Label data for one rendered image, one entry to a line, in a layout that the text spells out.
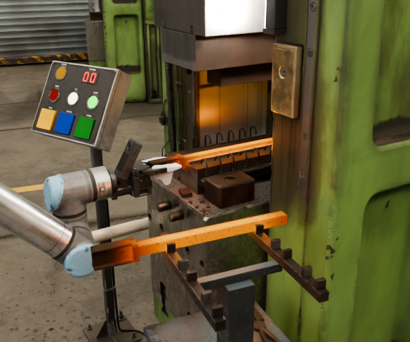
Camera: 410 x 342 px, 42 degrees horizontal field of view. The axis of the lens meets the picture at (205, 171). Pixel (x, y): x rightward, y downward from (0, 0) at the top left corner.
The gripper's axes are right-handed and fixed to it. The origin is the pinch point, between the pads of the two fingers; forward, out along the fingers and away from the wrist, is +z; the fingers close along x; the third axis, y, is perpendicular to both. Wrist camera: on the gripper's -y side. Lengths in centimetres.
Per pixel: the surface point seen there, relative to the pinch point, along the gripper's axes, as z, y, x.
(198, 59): 4.9, -30.0, 7.6
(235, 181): 10.1, 2.1, 18.2
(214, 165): 10.0, 0.9, 7.2
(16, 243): -23, 100, -166
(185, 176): 4.0, 5.4, 0.3
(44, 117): -21, -1, -63
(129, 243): -29.8, -0.2, 39.4
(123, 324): 2, 99, -62
